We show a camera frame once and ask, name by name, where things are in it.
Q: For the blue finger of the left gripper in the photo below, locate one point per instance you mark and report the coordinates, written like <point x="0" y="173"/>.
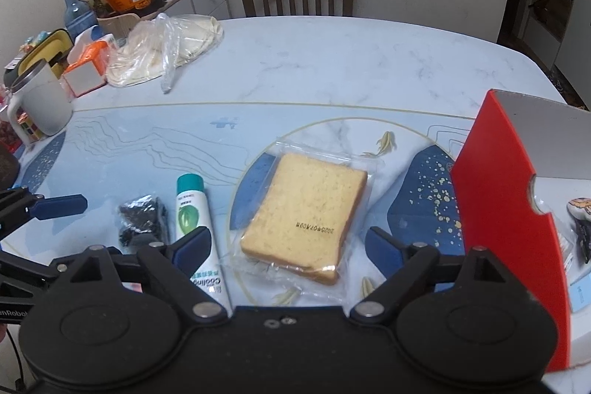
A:
<point x="58" y="207"/>

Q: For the toast bread slice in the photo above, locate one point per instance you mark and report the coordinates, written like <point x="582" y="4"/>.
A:
<point x="300" y="223"/>

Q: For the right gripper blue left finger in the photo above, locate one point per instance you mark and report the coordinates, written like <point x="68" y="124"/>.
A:
<point x="190" y="251"/>

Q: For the red white cardboard box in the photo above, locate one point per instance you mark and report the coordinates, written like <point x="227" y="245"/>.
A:
<point x="524" y="159"/>

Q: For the bag of red dates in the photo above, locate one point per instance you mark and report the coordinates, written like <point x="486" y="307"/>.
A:
<point x="8" y="137"/>

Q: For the brown ceramic mug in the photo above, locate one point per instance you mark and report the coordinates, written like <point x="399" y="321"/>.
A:
<point x="9" y="168"/>

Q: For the light blue card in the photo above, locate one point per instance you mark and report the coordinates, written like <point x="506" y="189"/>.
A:
<point x="580" y="294"/>

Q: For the white cooling gel tube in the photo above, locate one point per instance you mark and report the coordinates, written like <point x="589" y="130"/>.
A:
<point x="192" y="211"/>

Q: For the orange white tissue box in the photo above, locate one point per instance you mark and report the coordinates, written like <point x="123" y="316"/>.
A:
<point x="87" y="64"/>

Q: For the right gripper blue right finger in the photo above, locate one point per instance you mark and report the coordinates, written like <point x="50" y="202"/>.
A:
<point x="387" y="253"/>

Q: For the blue glass bottle red cap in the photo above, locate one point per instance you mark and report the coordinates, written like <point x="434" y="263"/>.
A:
<point x="78" y="17"/>

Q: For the yellow black lunch box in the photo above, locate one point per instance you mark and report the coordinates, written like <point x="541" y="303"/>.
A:
<point x="51" y="47"/>

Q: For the colourful cube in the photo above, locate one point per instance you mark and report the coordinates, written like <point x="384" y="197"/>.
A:
<point x="32" y="132"/>

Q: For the white travel mug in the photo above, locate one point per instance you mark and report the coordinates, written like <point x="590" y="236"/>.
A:
<point x="40" y="95"/>

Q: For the bag of flatbreads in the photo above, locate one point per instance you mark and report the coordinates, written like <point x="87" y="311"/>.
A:
<point x="155" y="49"/>

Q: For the black beads plastic bag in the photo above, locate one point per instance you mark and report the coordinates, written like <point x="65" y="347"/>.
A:
<point x="142" y="221"/>

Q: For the black snack packet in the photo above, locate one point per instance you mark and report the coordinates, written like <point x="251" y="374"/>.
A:
<point x="584" y="238"/>

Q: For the white wall cabinets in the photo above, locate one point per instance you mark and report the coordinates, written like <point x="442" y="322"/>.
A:
<point x="558" y="34"/>

